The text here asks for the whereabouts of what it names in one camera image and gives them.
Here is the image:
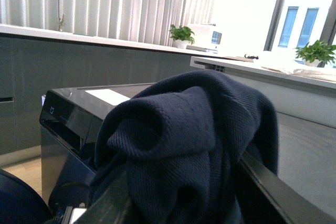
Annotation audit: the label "white cloth on counter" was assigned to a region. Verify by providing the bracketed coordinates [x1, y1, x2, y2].
[254, 50, 335, 82]

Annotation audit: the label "white vertical blinds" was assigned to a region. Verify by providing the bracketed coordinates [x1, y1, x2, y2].
[1, 0, 215, 46]

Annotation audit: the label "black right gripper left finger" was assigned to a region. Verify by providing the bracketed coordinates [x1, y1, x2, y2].
[78, 172, 131, 223]

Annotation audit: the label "right potted green plant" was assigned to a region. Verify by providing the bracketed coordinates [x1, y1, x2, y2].
[294, 40, 335, 65]

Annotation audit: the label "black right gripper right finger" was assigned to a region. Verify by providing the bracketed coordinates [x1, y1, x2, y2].
[237, 152, 320, 223]

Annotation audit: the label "left potted green plant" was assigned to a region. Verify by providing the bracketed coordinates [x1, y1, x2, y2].
[169, 24, 195, 49]

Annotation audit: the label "grey kitchen counter cabinet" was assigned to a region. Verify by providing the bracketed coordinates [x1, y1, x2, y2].
[1, 24, 201, 165]

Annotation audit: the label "white countertop appliance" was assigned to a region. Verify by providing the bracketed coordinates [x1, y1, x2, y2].
[186, 24, 222, 53]

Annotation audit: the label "potted green plant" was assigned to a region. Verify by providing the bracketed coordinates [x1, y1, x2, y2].
[169, 24, 195, 49]
[294, 40, 335, 65]

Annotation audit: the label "grey front-load washing machine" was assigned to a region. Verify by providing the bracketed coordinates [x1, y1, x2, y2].
[39, 83, 150, 211]

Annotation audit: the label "navy blue knit garment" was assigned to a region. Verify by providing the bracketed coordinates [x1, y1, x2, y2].
[90, 70, 278, 223]

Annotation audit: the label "chrome gooseneck faucet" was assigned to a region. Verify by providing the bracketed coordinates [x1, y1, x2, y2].
[57, 0, 65, 32]

